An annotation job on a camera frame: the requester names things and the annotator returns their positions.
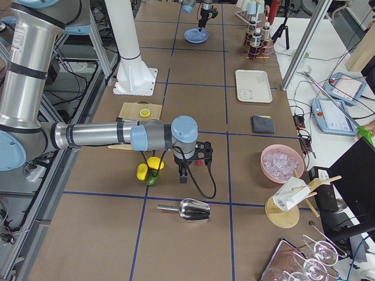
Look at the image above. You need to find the green lime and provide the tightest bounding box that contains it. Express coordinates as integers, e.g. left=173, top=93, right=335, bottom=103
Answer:
left=145, top=171, right=159, bottom=186

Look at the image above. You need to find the dark tea bottle left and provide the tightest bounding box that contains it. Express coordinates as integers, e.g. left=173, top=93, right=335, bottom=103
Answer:
left=248, top=16, right=257, bottom=40

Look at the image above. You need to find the wine glass lower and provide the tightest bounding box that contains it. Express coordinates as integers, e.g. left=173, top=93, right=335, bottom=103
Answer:
left=292, top=252, right=328, bottom=281

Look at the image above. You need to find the grey folded cloth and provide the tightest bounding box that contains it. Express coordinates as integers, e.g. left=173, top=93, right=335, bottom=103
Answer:
left=250, top=115, right=275, bottom=133

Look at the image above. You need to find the wine glass upper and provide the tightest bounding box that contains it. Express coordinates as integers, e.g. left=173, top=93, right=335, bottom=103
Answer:
left=302, top=234, right=347, bottom=267

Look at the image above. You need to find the blue plate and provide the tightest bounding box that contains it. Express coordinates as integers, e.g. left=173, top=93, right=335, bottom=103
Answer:
left=184, top=28, right=209, bottom=44

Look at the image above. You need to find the wine glass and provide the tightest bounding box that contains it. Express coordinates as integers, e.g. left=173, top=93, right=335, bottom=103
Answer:
left=292, top=252, right=328, bottom=281
left=302, top=234, right=347, bottom=267

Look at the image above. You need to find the pink bowl of ice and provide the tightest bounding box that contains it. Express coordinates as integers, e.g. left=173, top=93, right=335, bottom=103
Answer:
left=260, top=144, right=305, bottom=183

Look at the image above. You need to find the cream bear tray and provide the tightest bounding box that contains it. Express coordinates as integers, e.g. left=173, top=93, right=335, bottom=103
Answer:
left=235, top=70, right=272, bottom=104

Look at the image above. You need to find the wooden cutting board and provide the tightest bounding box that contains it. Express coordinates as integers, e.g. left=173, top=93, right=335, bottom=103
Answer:
left=107, top=102, right=163, bottom=152

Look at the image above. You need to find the dark tea bottle right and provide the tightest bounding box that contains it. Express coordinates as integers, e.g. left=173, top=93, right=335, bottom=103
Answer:
left=251, top=28, right=261, bottom=48

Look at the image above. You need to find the black monitor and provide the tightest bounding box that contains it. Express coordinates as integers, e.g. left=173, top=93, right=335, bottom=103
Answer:
left=309, top=138, right=374, bottom=242

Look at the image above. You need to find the round wooden stand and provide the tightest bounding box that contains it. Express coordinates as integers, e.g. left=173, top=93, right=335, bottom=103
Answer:
left=265, top=176, right=342, bottom=228

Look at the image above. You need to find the dark tea bottle rear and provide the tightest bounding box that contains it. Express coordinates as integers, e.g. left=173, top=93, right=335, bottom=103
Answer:
left=261, top=22, right=270, bottom=40

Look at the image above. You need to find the white paper carton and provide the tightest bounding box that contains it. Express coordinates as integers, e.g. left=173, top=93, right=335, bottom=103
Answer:
left=272, top=177, right=311, bottom=211

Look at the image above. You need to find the teach pendant near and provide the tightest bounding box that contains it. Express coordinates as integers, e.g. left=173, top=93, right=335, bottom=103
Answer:
left=311, top=98, right=357, bottom=136

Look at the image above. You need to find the yellow lemon large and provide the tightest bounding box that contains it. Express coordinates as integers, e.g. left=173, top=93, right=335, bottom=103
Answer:
left=147, top=156, right=165, bottom=170

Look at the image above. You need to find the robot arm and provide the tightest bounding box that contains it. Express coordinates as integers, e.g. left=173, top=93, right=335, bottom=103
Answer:
left=1, top=1, right=198, bottom=171
left=174, top=0, right=216, bottom=31

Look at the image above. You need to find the dark tea bottle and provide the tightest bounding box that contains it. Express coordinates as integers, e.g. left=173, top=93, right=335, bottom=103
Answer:
left=248, top=16, right=257, bottom=40
left=261, top=22, right=270, bottom=40
left=251, top=28, right=261, bottom=48

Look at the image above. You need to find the teach pendant far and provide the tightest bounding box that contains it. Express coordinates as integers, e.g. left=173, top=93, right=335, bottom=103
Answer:
left=324, top=72, right=367, bottom=105

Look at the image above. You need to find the yellow lemon small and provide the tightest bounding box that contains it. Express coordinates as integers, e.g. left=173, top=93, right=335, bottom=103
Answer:
left=136, top=163, right=149, bottom=181

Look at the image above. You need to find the copper wire bottle rack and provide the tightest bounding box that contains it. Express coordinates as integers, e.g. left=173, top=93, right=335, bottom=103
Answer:
left=244, top=33, right=273, bottom=59

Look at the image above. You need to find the teach pendant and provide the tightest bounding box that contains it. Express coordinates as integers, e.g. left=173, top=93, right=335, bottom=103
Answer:
left=311, top=98, right=357, bottom=136
left=324, top=72, right=367, bottom=105

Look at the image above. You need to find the steel ice scoop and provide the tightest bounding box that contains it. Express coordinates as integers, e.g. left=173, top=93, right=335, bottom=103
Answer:
left=157, top=198, right=210, bottom=221

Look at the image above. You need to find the aluminium frame post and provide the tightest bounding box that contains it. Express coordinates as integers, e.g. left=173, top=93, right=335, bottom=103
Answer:
left=281, top=0, right=332, bottom=91

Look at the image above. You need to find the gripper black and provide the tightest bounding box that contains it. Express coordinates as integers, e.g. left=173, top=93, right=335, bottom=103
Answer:
left=198, top=8, right=210, bottom=32
left=173, top=152, right=196, bottom=184

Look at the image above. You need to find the lemon half slice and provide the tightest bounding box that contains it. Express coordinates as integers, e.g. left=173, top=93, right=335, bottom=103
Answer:
left=139, top=108, right=151, bottom=118

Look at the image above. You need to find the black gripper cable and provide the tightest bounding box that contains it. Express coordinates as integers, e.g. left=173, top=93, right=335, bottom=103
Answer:
left=174, top=146, right=217, bottom=200

